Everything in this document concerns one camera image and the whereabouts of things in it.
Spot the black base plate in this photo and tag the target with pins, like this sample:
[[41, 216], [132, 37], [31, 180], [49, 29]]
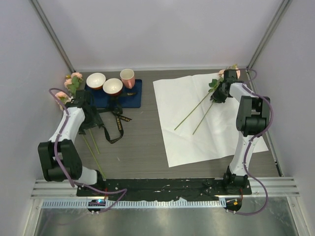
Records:
[[164, 189]]

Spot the white wrapping paper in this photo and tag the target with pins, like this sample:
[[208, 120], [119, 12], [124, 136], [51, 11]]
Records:
[[193, 128]]

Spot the pink fake flower stem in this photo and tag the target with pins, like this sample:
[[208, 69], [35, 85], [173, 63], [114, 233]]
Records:
[[62, 99]]

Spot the pink mug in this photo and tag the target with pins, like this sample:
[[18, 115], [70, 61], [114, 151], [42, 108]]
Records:
[[128, 78]]

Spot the white slotted cable duct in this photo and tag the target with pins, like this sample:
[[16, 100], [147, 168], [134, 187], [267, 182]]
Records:
[[97, 203]]

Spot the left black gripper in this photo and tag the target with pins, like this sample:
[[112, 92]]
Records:
[[96, 121]]

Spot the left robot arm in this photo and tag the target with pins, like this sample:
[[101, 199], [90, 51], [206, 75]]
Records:
[[58, 156]]

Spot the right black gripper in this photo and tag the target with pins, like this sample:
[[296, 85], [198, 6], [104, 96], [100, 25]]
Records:
[[217, 98]]

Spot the blue tray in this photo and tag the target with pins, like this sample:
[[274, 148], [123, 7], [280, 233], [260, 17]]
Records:
[[129, 98]]

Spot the black ribbon gold letters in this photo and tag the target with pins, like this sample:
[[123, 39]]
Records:
[[116, 109]]

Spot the white bowl orange outside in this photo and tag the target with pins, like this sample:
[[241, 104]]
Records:
[[95, 81]]

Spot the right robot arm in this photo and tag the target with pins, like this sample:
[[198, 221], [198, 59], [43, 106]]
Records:
[[253, 119]]

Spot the aluminium frame rail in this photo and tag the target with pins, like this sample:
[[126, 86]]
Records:
[[53, 190]]

